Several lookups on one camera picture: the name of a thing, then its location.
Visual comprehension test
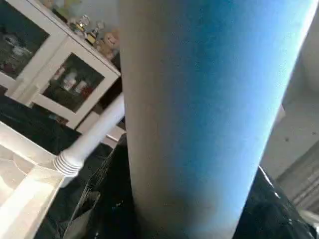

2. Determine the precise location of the small beige doll figure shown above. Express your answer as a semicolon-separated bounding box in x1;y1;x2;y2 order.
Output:
100;29;122;59

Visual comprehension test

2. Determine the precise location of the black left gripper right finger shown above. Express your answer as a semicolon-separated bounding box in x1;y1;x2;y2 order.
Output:
233;166;319;239

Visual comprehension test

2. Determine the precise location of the white plastic table leg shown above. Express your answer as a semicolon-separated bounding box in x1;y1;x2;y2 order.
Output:
52;92;126;178
117;0;319;239

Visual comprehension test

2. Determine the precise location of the white glass door cabinet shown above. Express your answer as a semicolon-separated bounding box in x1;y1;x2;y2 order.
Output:
0;0;122;130

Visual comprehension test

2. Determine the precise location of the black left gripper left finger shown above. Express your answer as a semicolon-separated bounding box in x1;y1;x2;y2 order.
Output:
75;133;138;239

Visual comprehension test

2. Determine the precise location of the white plastic table top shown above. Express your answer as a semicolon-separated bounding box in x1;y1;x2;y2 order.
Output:
0;121;75;239

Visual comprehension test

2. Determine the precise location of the black table mat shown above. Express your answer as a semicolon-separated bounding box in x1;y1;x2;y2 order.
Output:
0;95;131;239

